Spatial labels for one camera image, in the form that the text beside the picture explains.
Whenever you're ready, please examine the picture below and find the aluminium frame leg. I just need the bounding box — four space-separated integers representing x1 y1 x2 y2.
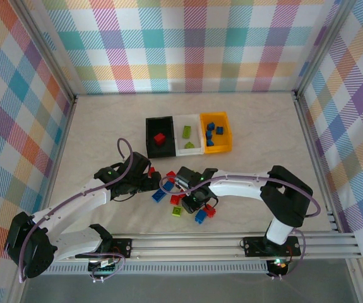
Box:
7 261 30 303
345 259 363 303

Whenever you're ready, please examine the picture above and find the orange plastic bin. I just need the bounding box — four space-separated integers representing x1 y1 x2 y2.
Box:
199 112 234 155

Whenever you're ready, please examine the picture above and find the black plastic bin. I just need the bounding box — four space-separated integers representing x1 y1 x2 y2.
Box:
145 116 177 159

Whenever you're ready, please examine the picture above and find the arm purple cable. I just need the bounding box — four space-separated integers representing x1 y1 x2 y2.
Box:
158 175 323 280
18 138 138 283

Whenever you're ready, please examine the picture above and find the grey slotted cable duct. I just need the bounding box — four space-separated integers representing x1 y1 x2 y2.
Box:
28 263 270 275

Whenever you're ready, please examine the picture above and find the left gripper thin black cable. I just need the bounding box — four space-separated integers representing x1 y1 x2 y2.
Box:
110 192 138 202

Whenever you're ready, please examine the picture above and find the white plastic bin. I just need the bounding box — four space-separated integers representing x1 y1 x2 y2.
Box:
173 114 205 157

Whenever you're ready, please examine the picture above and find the gripper thin black cable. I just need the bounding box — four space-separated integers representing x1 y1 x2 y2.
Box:
110 192 138 202
205 195 219 211

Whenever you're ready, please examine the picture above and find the circuit board with green light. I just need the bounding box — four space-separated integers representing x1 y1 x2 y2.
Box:
266 257 291 280

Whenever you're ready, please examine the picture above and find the right gripper thin black cable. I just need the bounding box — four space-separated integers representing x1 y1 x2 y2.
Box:
205 195 219 211

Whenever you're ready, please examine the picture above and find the aluminium side rail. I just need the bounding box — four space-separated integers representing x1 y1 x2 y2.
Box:
293 91 343 233
34 96 78 237

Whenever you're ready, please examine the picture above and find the green terminal circuit board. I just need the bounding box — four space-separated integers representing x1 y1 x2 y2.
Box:
88 258 119 283

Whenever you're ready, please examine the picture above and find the aluminium frame post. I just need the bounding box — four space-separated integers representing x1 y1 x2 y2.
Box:
15 0 76 102
293 0 357 95

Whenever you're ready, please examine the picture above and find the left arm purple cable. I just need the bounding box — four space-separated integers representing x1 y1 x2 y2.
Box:
18 138 138 283

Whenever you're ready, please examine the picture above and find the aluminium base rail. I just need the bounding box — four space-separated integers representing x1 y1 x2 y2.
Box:
13 232 363 263

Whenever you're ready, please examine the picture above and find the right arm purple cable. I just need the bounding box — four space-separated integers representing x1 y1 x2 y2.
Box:
158 175 323 280

